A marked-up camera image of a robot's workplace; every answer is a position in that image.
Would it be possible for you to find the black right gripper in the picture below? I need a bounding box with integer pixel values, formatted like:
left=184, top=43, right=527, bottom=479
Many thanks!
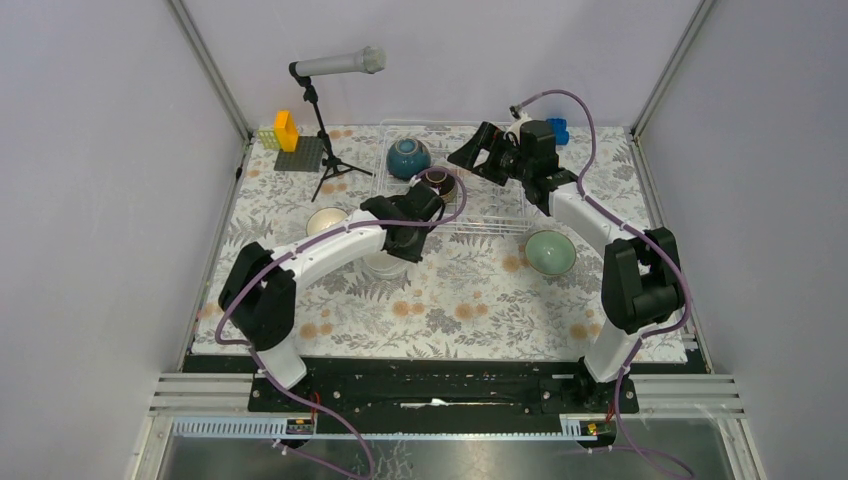
left=446, top=123, right=532, bottom=188

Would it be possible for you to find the dark brown patterned bowl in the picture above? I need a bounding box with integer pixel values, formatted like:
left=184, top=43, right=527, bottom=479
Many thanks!
left=421, top=167, right=457, bottom=204

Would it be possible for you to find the dark blue ceramic bowl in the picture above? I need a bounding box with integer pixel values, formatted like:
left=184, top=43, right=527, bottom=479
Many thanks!
left=386, top=137, right=432, bottom=180

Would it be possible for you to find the white ribbed bowl front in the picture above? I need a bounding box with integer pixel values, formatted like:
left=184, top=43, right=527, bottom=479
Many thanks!
left=362, top=252, right=408, bottom=280

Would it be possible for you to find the pale green ceramic bowl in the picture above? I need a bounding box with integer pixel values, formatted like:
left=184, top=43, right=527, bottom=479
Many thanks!
left=525, top=230, right=577, bottom=276

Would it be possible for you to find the teal bowl white interior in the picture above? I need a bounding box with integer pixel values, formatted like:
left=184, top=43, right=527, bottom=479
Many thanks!
left=306, top=207, right=348, bottom=236

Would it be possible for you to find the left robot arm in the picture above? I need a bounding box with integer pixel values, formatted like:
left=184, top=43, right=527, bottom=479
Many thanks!
left=218, top=183, right=445, bottom=411

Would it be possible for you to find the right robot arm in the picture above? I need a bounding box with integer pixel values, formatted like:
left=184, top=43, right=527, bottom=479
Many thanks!
left=447, top=120, right=691, bottom=412

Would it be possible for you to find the blue toy block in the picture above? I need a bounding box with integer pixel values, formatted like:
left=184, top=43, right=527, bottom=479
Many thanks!
left=546, top=117, right=570, bottom=146

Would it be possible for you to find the black microphone tripod stand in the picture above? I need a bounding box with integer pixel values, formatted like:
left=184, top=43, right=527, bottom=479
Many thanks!
left=292, top=73, right=374, bottom=202

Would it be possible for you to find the floral patterned table mat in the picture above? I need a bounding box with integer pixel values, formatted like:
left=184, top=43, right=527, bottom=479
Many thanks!
left=191, top=125, right=689, bottom=364

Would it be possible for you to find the grey toy baseplate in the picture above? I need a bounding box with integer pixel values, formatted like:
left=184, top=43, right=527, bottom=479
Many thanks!
left=273, top=136, right=324, bottom=173

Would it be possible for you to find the grey microphone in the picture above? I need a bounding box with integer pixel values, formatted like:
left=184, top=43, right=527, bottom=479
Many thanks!
left=289, top=46, right=387, bottom=77

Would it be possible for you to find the orange toy block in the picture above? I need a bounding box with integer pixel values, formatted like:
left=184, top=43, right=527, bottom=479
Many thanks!
left=273, top=110, right=300, bottom=153

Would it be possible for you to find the yellow-green toy block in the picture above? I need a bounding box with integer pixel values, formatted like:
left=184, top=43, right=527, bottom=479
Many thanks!
left=256, top=129, right=281, bottom=151

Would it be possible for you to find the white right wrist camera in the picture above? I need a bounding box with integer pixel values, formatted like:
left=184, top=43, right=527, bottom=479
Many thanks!
left=505, top=111, right=532, bottom=143

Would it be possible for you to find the white wire dish rack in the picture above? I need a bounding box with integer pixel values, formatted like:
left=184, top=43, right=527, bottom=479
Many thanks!
left=371, top=119, right=531, bottom=235

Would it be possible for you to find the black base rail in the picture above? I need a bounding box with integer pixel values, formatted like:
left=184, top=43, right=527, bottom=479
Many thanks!
left=248, top=354, right=641, bottom=439

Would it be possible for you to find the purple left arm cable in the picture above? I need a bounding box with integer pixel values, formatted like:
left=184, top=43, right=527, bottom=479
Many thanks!
left=213, top=166, right=469, bottom=480

